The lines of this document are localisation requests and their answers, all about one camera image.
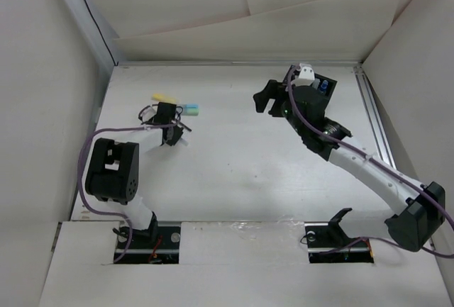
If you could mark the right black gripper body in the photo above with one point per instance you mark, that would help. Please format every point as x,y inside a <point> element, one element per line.
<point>294,121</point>

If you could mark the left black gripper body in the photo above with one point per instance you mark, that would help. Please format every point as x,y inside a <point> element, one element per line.
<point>176,135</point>

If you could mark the yellow highlighter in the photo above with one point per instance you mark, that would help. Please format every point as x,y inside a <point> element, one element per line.
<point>164,98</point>

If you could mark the orange blue-capped highlighter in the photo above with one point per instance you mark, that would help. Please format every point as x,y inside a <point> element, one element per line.
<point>323,87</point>

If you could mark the black pen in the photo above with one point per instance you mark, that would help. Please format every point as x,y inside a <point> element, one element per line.
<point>185,127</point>

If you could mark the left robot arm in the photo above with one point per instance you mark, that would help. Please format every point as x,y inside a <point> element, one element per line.
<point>109,166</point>

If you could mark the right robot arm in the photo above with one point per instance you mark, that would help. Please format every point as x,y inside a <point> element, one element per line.
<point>418,209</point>

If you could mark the black two-compartment organizer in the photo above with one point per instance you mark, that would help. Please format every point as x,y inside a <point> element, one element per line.
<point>312,92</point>

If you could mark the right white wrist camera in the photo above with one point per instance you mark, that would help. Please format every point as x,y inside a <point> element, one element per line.
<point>305,75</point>

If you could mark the aluminium side rail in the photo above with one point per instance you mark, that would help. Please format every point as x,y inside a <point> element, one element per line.
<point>374,117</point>

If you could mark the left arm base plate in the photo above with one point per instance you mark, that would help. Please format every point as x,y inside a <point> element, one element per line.
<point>159,244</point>

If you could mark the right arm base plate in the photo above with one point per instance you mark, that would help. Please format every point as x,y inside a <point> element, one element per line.
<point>327,243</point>

